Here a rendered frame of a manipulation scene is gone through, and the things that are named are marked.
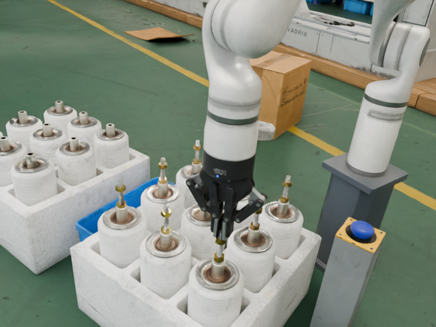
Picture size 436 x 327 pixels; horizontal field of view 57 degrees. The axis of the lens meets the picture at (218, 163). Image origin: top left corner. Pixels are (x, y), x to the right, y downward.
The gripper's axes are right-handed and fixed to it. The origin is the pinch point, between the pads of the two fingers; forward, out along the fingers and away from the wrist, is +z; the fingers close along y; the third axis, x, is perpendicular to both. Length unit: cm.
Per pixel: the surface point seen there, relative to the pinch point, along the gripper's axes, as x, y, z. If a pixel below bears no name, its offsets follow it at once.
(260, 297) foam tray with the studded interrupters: 5.1, 7.0, 17.5
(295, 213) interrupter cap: 23.7, 7.6, 10.2
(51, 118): 35, -70, 11
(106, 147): 29, -47, 12
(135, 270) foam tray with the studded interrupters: 0.3, -17.2, 17.9
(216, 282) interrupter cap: -2.1, 0.7, 10.1
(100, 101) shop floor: 102, -108, 36
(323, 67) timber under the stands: 226, -22, 32
